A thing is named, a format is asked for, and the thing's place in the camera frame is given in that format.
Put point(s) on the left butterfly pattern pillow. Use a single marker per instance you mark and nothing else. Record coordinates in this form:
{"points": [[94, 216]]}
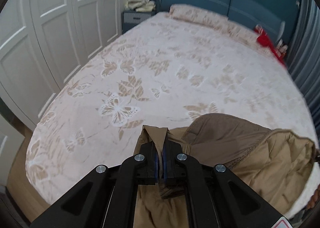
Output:
{"points": [[192, 14]]}

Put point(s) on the dark blue nightstand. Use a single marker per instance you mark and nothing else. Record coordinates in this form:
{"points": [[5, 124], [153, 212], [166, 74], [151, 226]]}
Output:
{"points": [[130, 18]]}

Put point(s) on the small figurines on nightstand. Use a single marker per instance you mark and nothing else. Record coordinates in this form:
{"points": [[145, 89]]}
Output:
{"points": [[281, 48]]}

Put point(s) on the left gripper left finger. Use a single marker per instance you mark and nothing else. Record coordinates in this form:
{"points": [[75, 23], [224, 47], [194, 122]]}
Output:
{"points": [[105, 197]]}

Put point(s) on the butterfly pattern pillow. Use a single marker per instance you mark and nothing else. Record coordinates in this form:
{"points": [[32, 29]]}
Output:
{"points": [[243, 35], [192, 14]]}

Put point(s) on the red garment on bed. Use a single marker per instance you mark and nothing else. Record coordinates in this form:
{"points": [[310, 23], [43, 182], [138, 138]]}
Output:
{"points": [[264, 40]]}

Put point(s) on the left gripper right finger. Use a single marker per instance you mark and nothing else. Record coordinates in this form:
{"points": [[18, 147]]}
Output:
{"points": [[215, 196]]}

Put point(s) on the folded cream clothes pile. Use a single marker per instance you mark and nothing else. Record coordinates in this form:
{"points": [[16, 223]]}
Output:
{"points": [[140, 5]]}

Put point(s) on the tan quilted down coat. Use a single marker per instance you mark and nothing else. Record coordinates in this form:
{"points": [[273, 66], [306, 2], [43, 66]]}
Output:
{"points": [[274, 163]]}

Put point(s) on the white panelled wardrobe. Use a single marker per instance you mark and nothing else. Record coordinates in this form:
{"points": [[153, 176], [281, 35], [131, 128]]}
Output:
{"points": [[44, 43]]}

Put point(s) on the person's right hand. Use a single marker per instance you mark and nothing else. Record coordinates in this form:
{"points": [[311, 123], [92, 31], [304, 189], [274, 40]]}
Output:
{"points": [[313, 200]]}

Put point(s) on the right butterfly pattern pillow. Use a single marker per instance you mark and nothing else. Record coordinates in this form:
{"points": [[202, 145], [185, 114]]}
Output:
{"points": [[243, 35]]}

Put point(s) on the grey blue curtain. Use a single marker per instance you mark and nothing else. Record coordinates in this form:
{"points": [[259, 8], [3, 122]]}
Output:
{"points": [[303, 56]]}

